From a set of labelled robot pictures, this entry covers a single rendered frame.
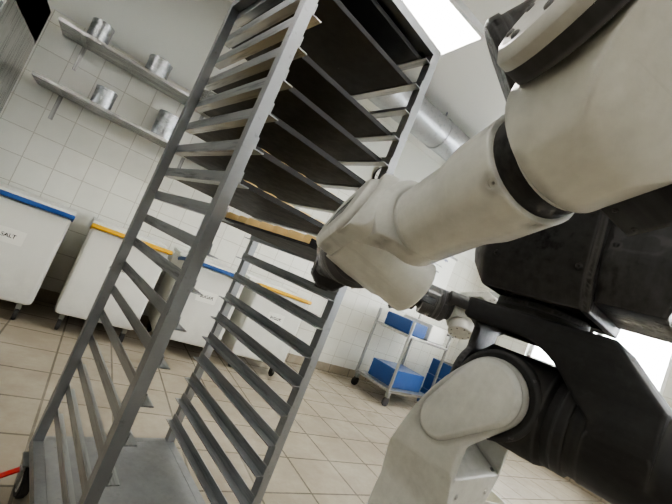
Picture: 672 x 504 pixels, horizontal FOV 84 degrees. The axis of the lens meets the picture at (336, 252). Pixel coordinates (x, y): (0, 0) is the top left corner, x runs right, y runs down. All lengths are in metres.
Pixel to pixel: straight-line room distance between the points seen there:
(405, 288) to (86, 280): 2.80
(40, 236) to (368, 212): 2.83
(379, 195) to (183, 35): 3.69
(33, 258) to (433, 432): 2.81
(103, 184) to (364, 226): 3.42
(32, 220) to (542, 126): 2.97
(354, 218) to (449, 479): 0.36
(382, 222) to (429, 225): 0.05
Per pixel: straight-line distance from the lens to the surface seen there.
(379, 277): 0.38
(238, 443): 1.38
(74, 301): 3.10
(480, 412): 0.52
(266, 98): 0.96
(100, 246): 3.03
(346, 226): 0.33
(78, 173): 3.67
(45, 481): 1.53
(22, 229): 3.05
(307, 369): 1.17
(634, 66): 0.21
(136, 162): 3.68
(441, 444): 0.55
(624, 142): 0.21
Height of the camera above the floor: 0.99
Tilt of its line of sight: 5 degrees up
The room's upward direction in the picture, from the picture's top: 22 degrees clockwise
